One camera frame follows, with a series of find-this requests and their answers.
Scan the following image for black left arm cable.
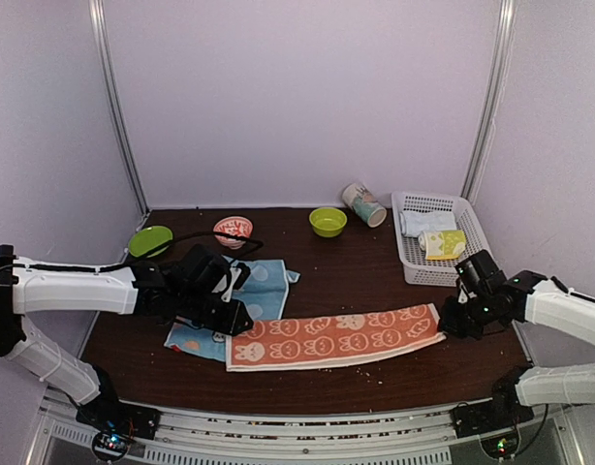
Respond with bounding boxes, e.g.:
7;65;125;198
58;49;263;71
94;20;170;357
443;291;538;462
0;232;265;282

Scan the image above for circuit board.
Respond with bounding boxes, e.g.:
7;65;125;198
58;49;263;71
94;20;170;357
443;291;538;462
91;432;133;463
480;432;520;461

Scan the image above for orange bunny towel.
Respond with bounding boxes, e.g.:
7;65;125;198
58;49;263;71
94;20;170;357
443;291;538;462
226;303;446;372

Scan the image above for left circuit board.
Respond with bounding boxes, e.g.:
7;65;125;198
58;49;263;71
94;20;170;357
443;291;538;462
91;432;133;463

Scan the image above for light blue folded towel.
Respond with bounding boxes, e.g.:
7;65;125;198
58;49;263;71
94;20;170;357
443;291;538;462
399;210;456;238

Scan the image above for right circuit board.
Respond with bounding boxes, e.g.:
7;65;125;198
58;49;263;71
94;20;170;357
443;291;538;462
480;432;520;461

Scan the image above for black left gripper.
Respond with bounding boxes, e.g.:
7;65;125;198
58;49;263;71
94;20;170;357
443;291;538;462
176;288;253;336

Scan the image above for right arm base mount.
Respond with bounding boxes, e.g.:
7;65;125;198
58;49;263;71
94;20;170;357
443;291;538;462
451;381;534;438

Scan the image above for white perforated plastic basket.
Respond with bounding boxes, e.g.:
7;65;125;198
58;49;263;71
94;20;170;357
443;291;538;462
391;191;490;287

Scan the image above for front aluminium rail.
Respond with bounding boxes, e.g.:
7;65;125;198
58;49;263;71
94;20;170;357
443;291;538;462
25;382;584;465

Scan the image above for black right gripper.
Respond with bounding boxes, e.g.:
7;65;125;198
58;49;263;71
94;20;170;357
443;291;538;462
438;293;495;340

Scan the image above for aluminium frame post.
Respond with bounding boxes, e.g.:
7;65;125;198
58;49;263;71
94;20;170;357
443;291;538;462
461;0;517;203
88;0;150;216

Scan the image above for right aluminium frame post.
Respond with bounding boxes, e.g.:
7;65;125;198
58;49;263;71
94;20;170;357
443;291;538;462
461;0;517;203

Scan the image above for rolled green yellow towel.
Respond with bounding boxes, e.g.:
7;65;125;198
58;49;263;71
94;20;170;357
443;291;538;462
418;230;466;261

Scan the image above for tall illustrated ceramic cup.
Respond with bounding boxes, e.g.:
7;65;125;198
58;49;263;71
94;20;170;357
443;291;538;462
341;183;387;228

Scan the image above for red patterned ceramic bowl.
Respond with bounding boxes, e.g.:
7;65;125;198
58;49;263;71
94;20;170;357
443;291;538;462
213;216;253;250

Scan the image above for left aluminium frame post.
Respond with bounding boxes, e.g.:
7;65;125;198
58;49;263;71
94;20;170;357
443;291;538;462
88;0;150;216

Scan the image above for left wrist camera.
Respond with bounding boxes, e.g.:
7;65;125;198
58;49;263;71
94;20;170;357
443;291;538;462
214;263;251;302

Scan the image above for green plastic plate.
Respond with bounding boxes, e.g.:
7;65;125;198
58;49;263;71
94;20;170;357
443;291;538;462
128;226;173;258

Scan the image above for blue mickey dotted towel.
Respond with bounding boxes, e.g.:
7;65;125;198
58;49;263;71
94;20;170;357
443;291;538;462
164;260;300;362

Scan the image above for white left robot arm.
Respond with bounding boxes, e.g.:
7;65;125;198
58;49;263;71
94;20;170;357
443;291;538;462
0;244;254;430

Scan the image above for green plastic bowl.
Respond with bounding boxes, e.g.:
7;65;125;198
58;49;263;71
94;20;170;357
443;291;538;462
309;207;347;238

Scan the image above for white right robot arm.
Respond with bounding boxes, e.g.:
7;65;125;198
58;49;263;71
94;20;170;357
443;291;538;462
438;250;595;428

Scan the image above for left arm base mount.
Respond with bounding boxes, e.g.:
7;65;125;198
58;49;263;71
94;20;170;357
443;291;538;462
76;368;160;440

